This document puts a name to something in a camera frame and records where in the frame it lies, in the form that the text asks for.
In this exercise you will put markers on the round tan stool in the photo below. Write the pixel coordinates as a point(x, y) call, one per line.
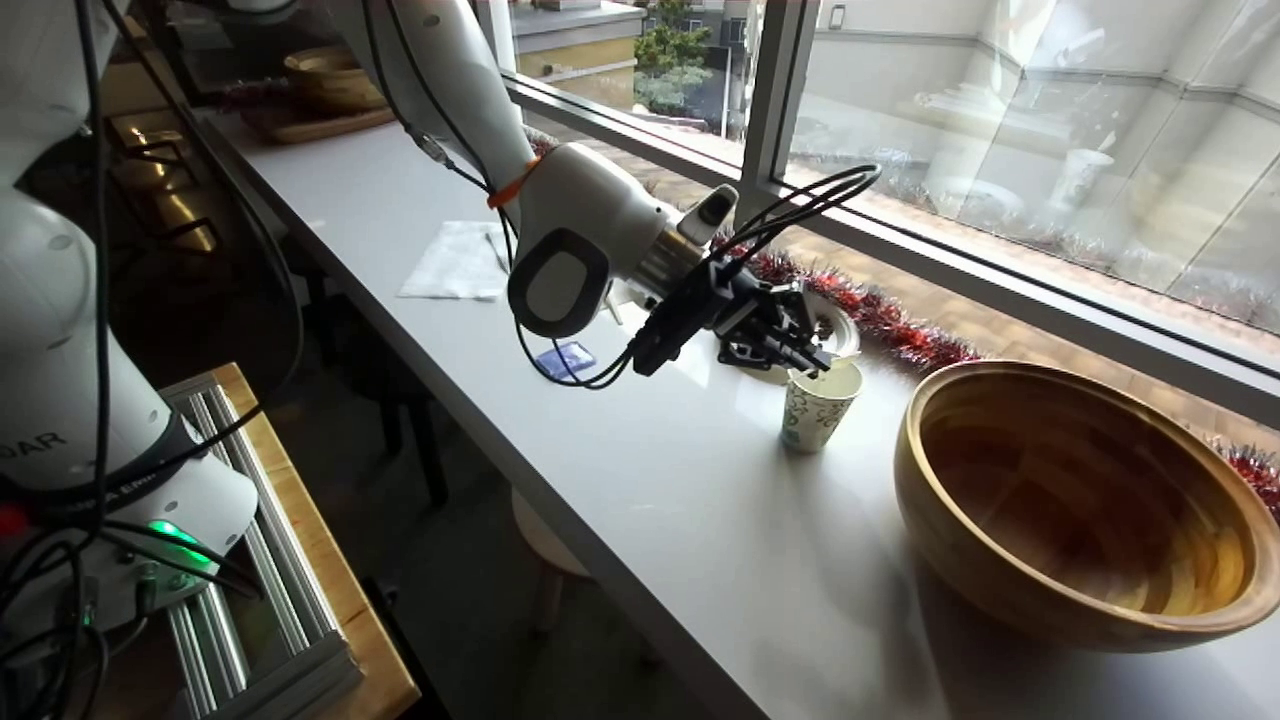
point(545, 534)

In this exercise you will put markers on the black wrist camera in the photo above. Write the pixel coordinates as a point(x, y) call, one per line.
point(674, 321)

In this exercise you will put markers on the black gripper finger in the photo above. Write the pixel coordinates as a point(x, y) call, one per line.
point(806, 319)
point(784, 356)

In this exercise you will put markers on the red tinsel garland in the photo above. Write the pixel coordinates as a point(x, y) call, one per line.
point(905, 333)

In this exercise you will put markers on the small wooden bowl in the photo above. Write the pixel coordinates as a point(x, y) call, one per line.
point(324, 80)

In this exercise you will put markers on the large wooden bowl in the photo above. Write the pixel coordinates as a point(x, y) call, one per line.
point(1067, 534)

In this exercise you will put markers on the patterned paper cup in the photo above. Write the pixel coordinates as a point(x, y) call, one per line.
point(816, 423)

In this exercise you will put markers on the dark window frame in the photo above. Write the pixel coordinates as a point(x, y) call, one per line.
point(775, 106)

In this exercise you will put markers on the wooden board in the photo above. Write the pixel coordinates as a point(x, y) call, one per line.
point(343, 585)

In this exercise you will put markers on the white plate with dark food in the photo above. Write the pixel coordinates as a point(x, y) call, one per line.
point(844, 326)

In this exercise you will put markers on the large white paper towel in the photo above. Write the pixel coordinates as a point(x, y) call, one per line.
point(452, 267)

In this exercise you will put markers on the wooden tray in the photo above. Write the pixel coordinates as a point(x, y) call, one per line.
point(313, 127)

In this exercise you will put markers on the blue packet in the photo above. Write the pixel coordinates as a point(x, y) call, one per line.
point(576, 361)

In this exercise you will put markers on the aluminium rail frame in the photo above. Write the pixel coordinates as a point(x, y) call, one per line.
point(267, 624)

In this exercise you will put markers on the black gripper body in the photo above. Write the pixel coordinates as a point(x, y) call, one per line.
point(752, 312)

